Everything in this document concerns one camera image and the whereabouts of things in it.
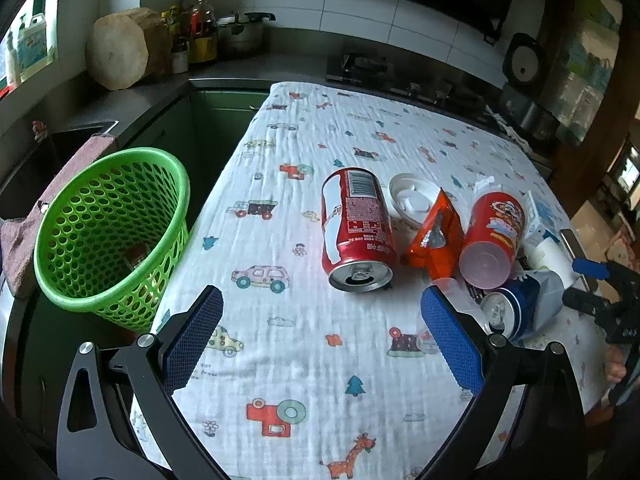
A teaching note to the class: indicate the dark kitchen sink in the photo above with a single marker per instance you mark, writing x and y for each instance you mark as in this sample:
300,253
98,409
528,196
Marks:
65,150

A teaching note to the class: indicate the green cabinet door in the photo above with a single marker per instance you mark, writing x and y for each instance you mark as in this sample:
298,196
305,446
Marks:
220,130

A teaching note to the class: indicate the person's right hand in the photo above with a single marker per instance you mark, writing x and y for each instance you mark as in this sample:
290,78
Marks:
615,367

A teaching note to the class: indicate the colourful printed panel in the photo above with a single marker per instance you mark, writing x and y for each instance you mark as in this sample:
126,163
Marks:
587,60

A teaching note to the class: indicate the orange snack bag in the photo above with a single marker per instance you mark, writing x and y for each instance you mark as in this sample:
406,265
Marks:
425,260

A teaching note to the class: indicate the round wooden chopping block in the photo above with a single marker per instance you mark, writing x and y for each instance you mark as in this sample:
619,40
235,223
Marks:
117,50

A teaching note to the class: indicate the white printed cloth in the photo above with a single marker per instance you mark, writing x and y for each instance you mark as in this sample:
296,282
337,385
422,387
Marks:
300,360

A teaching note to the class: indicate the white paper cup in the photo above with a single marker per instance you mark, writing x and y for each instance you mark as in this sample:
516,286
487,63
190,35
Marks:
550,260

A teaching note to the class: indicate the blue drink can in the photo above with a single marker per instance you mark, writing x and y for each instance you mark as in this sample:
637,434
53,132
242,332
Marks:
520,300

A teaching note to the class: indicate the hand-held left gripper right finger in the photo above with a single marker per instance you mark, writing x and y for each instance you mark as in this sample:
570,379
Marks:
450,340

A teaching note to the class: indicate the small red figure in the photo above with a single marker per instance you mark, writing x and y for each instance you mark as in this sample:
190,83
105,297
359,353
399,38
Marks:
39,131

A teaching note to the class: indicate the red soda can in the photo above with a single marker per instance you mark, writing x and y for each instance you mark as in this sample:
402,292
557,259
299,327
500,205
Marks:
355,220

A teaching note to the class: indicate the pink towel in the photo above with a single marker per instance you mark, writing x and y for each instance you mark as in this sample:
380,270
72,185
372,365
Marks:
20,255

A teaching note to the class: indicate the small seasoning jar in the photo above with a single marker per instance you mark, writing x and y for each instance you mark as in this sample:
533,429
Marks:
180,60

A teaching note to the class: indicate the red snack tube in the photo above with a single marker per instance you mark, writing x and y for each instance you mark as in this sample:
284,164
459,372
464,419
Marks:
492,225

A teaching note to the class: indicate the white detergent jug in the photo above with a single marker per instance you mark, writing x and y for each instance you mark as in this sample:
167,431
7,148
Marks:
32,47

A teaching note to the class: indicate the white plastic lid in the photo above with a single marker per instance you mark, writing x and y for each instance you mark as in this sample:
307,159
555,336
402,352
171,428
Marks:
407,200

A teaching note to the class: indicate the steel kitchen appliance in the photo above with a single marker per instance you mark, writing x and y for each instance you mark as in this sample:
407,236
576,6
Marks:
530,112

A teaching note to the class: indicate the black gas stove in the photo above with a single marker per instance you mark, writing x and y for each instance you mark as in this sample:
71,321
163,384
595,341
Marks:
360,70

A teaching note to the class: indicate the green plastic mesh basket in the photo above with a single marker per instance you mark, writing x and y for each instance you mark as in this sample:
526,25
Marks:
90,306

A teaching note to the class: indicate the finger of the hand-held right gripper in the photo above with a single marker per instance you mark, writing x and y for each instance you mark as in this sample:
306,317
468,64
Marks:
590,267
582,301

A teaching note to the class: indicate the steel pot with lid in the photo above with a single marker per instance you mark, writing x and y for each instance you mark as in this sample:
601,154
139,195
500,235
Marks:
242,37

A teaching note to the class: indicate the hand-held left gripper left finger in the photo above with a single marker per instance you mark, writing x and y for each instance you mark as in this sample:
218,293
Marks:
192,340

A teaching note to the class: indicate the black round appliance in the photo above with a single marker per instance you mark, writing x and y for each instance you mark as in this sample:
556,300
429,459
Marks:
524,62

